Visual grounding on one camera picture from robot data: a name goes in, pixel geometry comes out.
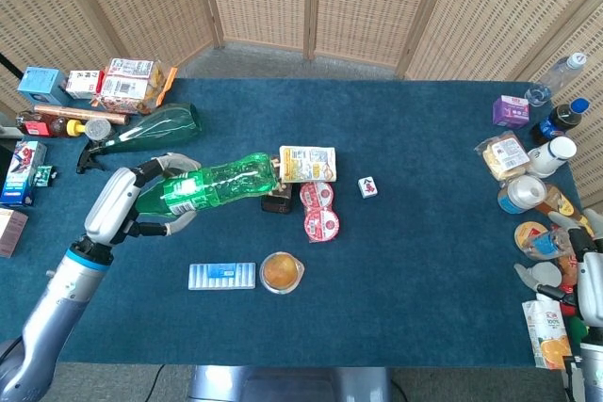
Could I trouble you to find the white mahjong tile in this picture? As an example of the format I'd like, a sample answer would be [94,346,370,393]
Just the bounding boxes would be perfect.
[357,176,380,200]

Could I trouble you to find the light blue box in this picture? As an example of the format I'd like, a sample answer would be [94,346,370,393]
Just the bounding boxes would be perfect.
[17,66,68,107]

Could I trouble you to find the large printed snack bag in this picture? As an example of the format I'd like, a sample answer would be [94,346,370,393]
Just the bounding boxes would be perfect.
[90,57,179,116]

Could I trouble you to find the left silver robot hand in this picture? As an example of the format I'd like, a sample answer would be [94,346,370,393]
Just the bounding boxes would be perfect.
[84,152,202,248]

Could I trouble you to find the wicker folding screen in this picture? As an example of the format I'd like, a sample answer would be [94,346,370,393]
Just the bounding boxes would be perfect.
[0,0,603,215]

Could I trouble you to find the brown box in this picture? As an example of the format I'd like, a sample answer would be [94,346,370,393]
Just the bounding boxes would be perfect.
[0,207,30,260]

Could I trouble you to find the black floor cable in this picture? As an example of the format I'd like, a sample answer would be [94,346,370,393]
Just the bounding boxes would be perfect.
[144,363,165,402]

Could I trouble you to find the amber tea bottle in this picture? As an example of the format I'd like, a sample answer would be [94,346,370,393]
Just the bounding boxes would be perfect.
[536,184,595,236]

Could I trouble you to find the yellow white snack packet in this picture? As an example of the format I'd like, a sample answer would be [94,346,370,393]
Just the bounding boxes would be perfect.
[278,145,338,185]

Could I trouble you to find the red white sealed cup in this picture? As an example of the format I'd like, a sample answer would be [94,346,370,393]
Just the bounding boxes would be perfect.
[303,206,341,244]
[299,181,335,210]

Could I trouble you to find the bagged bread slices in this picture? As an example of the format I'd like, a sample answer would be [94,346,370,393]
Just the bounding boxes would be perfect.
[474,131,534,184]

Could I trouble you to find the white round lid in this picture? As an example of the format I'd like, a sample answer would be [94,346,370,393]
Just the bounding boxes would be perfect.
[530,261,564,290]

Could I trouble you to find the blue felt table cloth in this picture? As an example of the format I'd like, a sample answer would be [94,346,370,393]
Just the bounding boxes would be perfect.
[0,77,579,369]

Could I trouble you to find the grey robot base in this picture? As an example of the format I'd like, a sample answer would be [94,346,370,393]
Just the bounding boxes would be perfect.
[187,365,393,402]

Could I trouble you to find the copper coloured tube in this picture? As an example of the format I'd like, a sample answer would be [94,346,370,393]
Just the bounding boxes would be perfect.
[33,104,130,126]

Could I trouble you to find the blue can with white lid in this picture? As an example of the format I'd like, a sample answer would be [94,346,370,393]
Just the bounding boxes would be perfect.
[497,174,549,216]

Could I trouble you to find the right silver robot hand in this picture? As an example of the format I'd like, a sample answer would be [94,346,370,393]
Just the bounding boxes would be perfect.
[513,207,603,329]

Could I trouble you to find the small white red carton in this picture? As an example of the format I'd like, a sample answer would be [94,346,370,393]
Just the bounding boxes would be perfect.
[64,69,106,101]

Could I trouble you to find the blue toothpaste box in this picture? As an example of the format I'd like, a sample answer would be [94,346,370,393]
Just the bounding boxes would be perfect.
[0,139,49,208]

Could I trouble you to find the small green black item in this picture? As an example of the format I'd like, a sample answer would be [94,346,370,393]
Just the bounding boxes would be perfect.
[32,165,59,189]

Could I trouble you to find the dark cola bottle blue cap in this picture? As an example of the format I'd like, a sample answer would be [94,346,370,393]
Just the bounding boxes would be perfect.
[530,97,592,146]

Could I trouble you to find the dark box of nuts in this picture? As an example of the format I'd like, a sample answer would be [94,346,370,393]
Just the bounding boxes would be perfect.
[261,182,295,216]

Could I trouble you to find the white plastic bottle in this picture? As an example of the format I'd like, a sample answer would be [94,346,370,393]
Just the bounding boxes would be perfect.
[526,136,579,180]

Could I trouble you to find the orange jelly cup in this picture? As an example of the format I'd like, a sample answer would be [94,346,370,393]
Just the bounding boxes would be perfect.
[258,251,306,296]

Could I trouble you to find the green bottle with black trigger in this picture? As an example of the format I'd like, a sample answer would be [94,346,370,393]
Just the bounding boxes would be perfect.
[75,102,204,175]

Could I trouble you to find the orange juice carton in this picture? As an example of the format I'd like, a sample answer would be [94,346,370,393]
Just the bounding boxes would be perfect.
[521,298,574,371]

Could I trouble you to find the blue white striped box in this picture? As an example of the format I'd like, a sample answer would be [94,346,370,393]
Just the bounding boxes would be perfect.
[187,262,257,291]

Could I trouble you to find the purple box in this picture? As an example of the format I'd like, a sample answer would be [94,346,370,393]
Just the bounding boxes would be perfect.
[492,94,530,130]

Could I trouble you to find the green plastic soda bottle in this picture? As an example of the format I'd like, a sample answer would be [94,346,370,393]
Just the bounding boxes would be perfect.
[134,152,284,217]

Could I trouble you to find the clear water bottle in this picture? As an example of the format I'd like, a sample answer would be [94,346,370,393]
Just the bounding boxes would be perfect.
[524,51,589,107]

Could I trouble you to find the silver can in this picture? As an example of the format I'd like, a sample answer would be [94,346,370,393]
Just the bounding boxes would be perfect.
[84,118,113,142]

